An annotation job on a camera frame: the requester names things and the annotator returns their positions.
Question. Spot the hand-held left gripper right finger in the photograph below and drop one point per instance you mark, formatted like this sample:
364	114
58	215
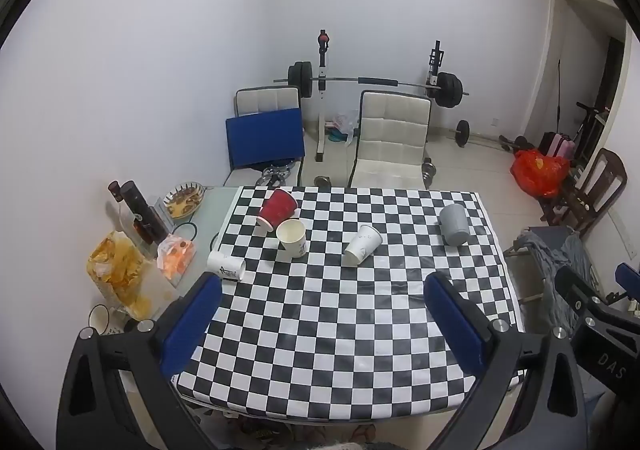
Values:
457	325

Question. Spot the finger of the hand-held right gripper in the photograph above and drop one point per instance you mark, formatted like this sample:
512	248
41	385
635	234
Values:
575	290
629	277

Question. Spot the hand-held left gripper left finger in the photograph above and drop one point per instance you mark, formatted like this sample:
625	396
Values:
192	325

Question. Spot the white paper cup black print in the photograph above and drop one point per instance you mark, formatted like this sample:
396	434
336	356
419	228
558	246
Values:
222	264

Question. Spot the grey cup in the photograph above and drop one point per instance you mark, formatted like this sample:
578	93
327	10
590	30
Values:
454	226

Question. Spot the plain white paper cup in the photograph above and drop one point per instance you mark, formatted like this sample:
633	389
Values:
362	246

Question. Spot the red cup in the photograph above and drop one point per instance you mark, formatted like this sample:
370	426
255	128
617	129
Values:
277	210

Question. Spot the white paper cup beige inside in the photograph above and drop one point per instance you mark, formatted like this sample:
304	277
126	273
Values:
295	246

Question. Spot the grey cloth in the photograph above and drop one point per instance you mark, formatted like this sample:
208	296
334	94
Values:
560	260

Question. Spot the bag of chips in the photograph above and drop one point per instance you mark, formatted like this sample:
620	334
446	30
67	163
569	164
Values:
122	275

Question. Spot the dark wooden chair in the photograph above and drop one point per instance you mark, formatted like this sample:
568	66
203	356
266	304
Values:
602	180

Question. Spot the red plastic bag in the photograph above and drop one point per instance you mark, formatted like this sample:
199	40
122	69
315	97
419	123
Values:
540	172

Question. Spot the glass dish with food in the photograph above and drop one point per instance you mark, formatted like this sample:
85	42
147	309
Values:
184	202

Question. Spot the black white checkered tablecloth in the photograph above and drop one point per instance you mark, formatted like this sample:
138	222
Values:
320	330

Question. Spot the clear bottle dark cap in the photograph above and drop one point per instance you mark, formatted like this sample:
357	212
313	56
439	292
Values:
120	210

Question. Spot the pink suitcase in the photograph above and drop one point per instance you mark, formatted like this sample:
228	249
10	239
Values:
562	145

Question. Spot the short barbell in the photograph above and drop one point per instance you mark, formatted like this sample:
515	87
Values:
462	132

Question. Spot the white padded chair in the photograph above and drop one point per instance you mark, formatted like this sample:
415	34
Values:
265	100
392	134

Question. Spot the blue board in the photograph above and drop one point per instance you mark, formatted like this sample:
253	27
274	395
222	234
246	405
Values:
265	137

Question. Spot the clear plastic bag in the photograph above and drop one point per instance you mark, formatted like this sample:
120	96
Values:
346	125

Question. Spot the long barbell with black plates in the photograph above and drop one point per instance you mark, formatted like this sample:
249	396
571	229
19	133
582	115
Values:
447	89

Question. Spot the white barbell rack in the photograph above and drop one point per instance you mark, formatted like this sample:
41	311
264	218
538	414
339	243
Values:
320	104

